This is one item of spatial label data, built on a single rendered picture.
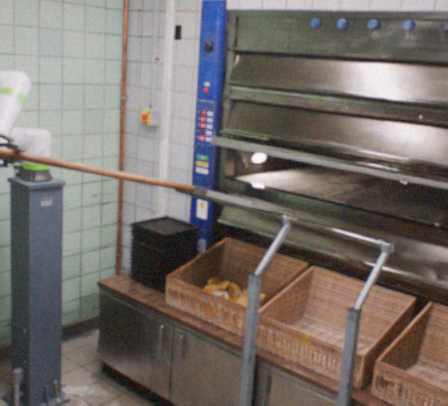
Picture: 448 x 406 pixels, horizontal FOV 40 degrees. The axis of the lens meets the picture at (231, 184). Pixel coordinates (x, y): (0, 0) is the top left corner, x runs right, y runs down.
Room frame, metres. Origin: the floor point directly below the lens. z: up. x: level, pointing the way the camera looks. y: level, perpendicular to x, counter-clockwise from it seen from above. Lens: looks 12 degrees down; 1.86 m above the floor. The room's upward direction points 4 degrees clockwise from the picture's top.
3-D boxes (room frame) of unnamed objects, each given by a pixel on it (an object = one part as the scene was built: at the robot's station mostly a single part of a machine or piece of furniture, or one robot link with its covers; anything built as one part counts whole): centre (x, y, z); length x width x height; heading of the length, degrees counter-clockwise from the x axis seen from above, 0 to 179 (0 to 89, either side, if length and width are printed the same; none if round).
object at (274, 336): (2.58, -0.50, 0.72); 0.56 x 0.49 x 0.28; 51
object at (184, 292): (2.97, -0.06, 0.72); 0.56 x 0.49 x 0.28; 51
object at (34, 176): (2.96, 1.00, 1.23); 0.26 x 0.15 x 0.06; 48
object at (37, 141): (2.92, 0.97, 1.36); 0.16 x 0.13 x 0.19; 91
